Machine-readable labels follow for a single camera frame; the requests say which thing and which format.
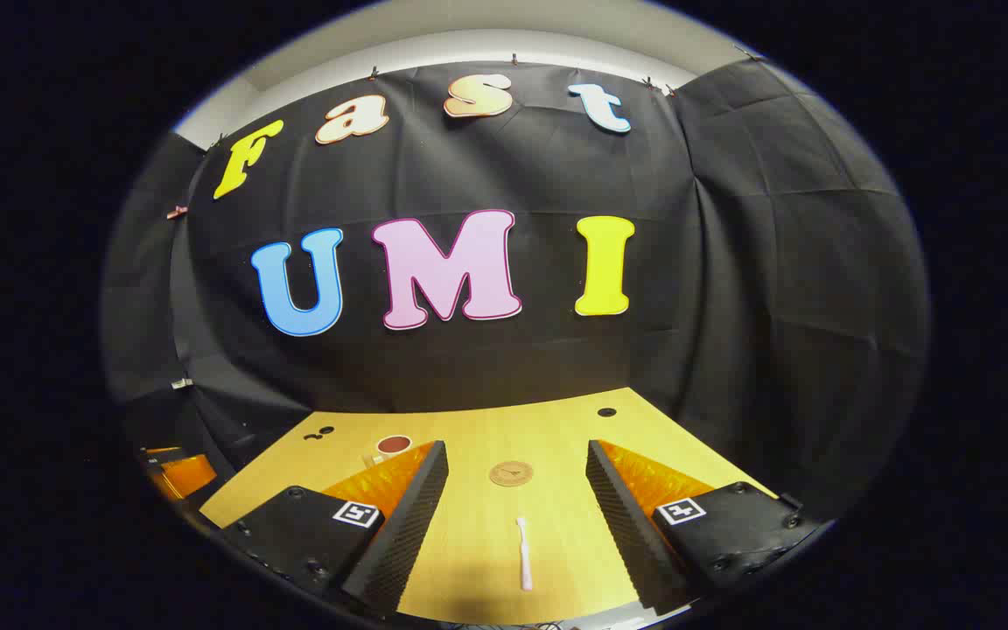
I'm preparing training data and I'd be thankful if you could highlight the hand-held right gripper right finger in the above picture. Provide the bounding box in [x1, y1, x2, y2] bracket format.
[585, 439, 820, 616]

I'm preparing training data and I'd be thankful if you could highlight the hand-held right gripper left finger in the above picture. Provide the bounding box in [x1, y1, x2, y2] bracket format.
[222, 440, 450, 615]

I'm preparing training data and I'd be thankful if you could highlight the beige cup with handle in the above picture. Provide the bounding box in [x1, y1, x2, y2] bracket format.
[362, 434, 415, 466]

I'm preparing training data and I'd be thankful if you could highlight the pink toothbrush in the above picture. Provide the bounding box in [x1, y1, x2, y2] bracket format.
[515, 516, 535, 592]

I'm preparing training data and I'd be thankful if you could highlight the round wooden coaster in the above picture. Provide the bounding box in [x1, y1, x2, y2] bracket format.
[488, 460, 535, 488]

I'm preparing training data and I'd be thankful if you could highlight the wooden desktop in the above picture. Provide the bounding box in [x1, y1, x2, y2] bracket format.
[198, 387, 776, 627]

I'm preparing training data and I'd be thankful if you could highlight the black backdrop cloth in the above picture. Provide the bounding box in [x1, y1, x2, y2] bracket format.
[101, 57, 932, 526]

